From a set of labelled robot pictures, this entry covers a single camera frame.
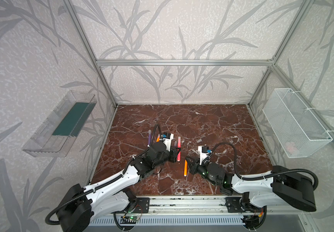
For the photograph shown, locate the clear plastic wall tray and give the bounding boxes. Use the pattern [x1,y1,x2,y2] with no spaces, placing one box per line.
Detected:
[22,90,97,158]

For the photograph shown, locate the white wire mesh basket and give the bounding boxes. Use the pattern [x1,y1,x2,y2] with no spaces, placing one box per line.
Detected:
[263,88,333,159]

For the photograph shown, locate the aluminium front rail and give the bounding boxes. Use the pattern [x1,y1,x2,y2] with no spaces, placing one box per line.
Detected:
[65,195,310,217]

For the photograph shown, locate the yellow orange highlighter pen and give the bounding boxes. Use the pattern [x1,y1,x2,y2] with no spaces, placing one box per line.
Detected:
[183,160,188,177]

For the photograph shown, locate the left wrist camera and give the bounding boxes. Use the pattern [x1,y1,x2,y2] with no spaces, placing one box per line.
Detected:
[160,132,174,151]

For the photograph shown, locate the circuit board with wires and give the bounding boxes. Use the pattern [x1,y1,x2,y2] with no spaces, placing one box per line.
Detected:
[120,215,142,224]

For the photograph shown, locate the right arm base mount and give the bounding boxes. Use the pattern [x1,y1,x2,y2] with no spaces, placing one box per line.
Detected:
[225,197,263,214]

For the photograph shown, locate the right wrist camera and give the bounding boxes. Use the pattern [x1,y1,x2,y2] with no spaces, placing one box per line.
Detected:
[198,146,212,166]

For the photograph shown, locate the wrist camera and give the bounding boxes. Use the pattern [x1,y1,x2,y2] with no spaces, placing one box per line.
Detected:
[160,132,174,151]
[198,146,212,166]

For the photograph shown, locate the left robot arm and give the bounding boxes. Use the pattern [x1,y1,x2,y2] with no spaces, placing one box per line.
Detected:
[45,142,181,232]

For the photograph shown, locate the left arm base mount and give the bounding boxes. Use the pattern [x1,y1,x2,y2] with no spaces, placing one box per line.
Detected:
[124,197,150,214]

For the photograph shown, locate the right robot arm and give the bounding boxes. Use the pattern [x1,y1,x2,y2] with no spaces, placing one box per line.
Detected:
[186,156,318,212]

